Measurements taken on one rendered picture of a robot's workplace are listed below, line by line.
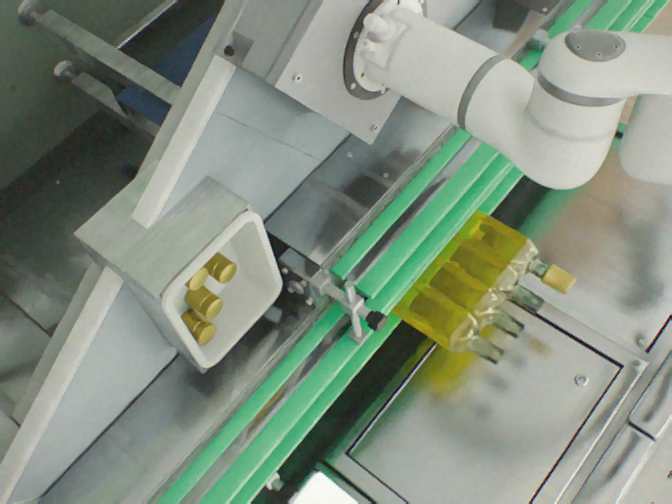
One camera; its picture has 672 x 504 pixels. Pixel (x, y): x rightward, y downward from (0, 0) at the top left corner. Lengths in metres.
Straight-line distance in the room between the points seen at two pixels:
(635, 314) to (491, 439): 0.37
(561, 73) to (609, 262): 0.77
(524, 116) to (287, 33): 0.28
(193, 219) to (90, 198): 0.75
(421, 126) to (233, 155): 0.36
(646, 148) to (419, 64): 0.27
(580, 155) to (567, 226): 0.72
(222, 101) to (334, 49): 0.16
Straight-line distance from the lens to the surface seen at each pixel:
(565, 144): 0.83
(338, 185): 1.20
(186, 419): 1.17
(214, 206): 0.99
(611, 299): 1.48
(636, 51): 0.82
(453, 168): 1.24
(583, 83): 0.79
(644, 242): 1.56
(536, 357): 1.37
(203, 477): 1.16
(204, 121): 0.98
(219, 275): 1.05
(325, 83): 0.94
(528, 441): 1.31
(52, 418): 1.11
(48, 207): 1.75
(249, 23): 0.92
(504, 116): 0.87
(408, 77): 0.93
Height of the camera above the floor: 1.34
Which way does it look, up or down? 24 degrees down
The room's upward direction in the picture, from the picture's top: 123 degrees clockwise
